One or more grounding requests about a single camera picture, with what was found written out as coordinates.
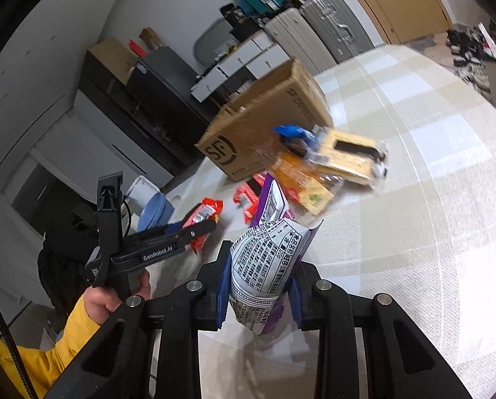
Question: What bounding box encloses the blue wrapper packet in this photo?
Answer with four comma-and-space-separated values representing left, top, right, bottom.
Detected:
273, 125, 320, 155

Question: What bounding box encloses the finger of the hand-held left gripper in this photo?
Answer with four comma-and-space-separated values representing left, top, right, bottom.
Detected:
164, 222, 189, 238
176, 220, 218, 251

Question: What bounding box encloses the white cylindrical container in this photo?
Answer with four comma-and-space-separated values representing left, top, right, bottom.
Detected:
125, 176, 162, 217

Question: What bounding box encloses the dark cloth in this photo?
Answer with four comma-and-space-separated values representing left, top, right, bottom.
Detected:
38, 203, 104, 322

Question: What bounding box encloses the brown paper bag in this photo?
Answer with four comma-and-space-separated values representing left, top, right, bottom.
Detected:
139, 27, 165, 51

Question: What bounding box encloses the stack of blue bowls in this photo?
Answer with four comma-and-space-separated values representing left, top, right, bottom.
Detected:
137, 193, 174, 234

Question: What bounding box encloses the white desk with drawers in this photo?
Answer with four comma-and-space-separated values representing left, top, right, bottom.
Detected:
190, 31, 292, 103

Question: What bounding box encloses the beige suitcase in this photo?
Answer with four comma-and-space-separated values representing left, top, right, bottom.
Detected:
264, 7, 336, 76

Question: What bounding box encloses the black bag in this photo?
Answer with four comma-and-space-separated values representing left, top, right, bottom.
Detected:
220, 3, 265, 41

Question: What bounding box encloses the orange cracker packet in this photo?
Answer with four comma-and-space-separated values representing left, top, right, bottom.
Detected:
268, 152, 344, 217

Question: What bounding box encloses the grey door mat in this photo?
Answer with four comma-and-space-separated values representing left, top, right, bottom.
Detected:
406, 33, 449, 51

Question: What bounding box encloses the silver suitcase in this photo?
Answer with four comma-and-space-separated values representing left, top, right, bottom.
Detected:
300, 0, 375, 64

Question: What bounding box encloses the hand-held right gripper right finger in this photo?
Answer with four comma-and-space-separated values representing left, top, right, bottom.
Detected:
287, 262, 473, 399

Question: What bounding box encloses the person's left forearm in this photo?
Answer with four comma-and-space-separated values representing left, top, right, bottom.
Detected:
0, 295, 104, 399

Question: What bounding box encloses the scattered sneakers group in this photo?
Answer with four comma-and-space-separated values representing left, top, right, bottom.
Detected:
444, 25, 495, 92

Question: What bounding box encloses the wooden door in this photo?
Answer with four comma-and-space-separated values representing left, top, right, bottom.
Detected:
331, 0, 454, 45

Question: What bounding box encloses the person's left hand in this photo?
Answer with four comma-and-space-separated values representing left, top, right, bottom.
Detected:
83, 270, 151, 322

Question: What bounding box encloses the black cabinet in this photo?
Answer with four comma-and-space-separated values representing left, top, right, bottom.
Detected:
127, 46, 219, 168

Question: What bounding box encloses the clear cracker packet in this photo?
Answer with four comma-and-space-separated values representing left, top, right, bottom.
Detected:
306, 128, 390, 193

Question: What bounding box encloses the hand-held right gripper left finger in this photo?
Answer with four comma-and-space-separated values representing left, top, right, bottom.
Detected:
44, 239, 234, 399

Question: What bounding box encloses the dark wardrobe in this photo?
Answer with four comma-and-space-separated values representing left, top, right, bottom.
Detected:
79, 37, 199, 176

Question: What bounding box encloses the small red packet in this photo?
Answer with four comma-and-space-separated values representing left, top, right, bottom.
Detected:
183, 197, 224, 256
233, 173, 269, 225

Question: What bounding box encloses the brown cardboard box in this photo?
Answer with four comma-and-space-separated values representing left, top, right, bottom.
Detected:
195, 58, 334, 183

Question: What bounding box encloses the oval grey mirror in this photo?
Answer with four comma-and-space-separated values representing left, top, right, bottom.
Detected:
193, 17, 233, 68

